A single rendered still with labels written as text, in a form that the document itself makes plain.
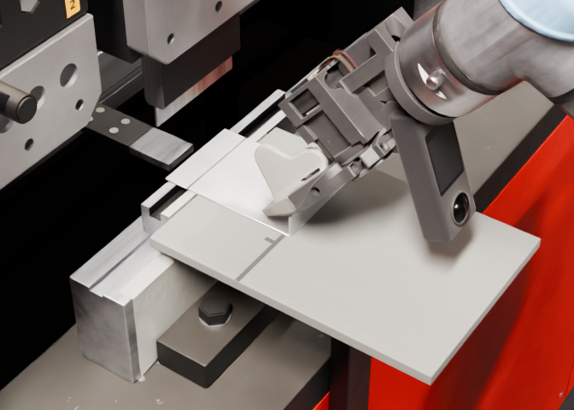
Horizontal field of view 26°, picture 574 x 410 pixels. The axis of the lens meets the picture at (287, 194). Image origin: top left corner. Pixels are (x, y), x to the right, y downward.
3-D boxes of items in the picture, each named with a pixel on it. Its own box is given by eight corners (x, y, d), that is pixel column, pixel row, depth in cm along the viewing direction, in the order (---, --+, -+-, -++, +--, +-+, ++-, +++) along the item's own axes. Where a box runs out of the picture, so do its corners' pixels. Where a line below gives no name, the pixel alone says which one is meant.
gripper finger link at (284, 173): (230, 166, 102) (305, 109, 96) (276, 222, 102) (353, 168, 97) (213, 183, 99) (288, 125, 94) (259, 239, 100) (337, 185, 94)
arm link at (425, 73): (534, 62, 87) (478, 120, 82) (490, 89, 91) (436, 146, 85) (467, -22, 86) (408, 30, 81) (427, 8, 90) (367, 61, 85)
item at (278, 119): (171, 243, 105) (168, 217, 103) (143, 230, 106) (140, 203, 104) (303, 125, 117) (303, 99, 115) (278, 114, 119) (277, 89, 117)
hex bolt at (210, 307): (218, 333, 106) (217, 320, 105) (192, 320, 107) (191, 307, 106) (237, 314, 107) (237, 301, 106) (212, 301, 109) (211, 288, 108)
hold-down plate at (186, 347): (206, 390, 105) (205, 366, 103) (156, 363, 107) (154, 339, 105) (389, 200, 124) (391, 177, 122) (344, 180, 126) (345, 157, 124)
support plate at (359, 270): (430, 386, 90) (431, 377, 90) (149, 246, 102) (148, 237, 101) (539, 247, 101) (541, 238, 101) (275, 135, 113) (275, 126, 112)
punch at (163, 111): (166, 131, 99) (158, 30, 92) (147, 122, 99) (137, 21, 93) (241, 72, 105) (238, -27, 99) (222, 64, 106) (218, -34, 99)
